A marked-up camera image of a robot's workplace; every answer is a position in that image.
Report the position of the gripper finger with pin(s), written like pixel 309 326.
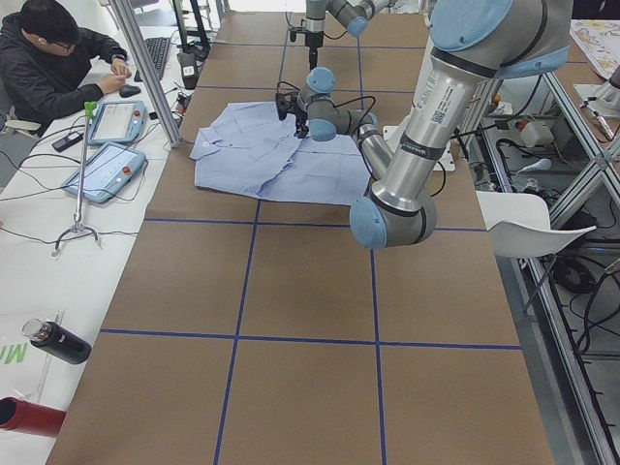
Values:
pixel 301 128

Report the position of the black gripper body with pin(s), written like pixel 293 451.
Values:
pixel 299 119
pixel 312 43

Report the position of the blue striped button shirt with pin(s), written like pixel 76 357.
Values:
pixel 248 151

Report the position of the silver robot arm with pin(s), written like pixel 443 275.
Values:
pixel 471 41
pixel 353 18

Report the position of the black keyboard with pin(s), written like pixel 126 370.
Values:
pixel 159 50

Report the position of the black computer mouse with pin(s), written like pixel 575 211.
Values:
pixel 128 90

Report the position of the far teach pendant tablet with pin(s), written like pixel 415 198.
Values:
pixel 119 122

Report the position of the teach pendant tablet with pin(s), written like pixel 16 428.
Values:
pixel 119 122
pixel 109 169

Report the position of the near teach pendant tablet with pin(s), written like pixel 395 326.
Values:
pixel 109 169

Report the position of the small black phone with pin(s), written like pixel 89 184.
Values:
pixel 67 142

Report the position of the white plastic chair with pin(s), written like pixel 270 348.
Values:
pixel 519 226

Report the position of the seated person in black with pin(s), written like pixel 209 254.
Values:
pixel 50 66

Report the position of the black water bottle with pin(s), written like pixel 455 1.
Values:
pixel 56 340

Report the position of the red water bottle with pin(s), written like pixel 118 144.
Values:
pixel 25 417

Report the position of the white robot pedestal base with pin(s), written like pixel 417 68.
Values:
pixel 392 135

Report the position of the aluminium frame post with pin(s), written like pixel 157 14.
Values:
pixel 125 16

